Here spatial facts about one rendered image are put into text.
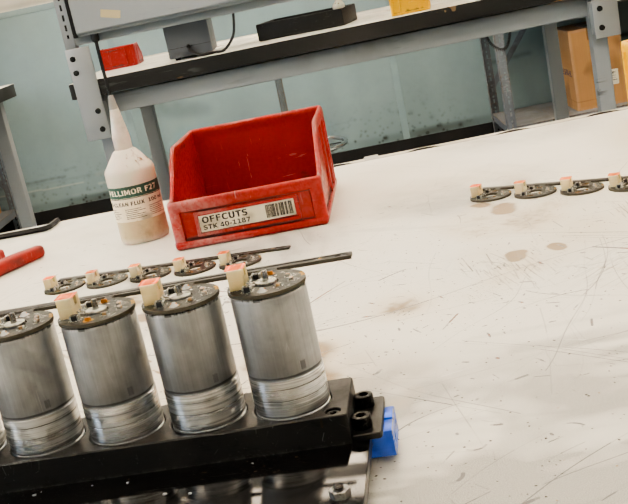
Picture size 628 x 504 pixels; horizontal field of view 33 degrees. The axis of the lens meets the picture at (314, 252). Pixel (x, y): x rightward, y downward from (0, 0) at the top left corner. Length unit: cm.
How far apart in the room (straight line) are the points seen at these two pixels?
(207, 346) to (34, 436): 7
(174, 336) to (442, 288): 19
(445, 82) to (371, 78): 33
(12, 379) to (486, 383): 16
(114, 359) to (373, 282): 21
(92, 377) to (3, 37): 466
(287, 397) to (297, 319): 2
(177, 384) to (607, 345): 16
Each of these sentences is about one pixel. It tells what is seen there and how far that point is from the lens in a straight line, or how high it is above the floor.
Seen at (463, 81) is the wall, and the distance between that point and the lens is 483.
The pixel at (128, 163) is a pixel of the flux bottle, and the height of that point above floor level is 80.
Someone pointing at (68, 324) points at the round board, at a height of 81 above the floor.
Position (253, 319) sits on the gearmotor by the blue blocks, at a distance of 32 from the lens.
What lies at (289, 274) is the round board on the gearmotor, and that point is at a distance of 33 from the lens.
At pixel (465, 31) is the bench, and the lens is 274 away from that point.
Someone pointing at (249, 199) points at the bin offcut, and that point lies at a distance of 65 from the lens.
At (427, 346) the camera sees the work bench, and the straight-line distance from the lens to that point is 42.
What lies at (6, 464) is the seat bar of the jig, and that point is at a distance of 36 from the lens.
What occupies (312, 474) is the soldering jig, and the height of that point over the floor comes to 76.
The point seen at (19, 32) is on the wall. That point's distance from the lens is 496.
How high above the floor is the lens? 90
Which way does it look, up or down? 15 degrees down
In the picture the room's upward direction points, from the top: 12 degrees counter-clockwise
